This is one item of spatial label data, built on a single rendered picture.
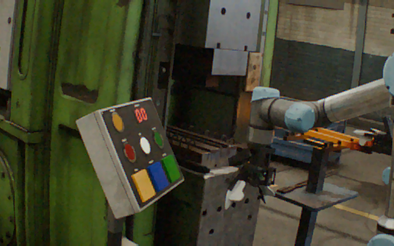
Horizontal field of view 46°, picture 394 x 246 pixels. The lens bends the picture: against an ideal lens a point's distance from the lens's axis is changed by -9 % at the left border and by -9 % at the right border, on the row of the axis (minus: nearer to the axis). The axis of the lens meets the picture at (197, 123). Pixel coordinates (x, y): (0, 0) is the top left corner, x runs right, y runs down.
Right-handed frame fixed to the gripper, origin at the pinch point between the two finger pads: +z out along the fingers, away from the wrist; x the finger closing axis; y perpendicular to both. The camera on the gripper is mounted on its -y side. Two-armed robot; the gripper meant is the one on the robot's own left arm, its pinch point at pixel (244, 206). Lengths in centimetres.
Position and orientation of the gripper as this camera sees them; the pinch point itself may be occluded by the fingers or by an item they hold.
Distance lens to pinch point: 148.2
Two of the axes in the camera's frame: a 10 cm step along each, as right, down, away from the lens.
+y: 5.4, 2.2, -8.1
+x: 8.3, -0.1, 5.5
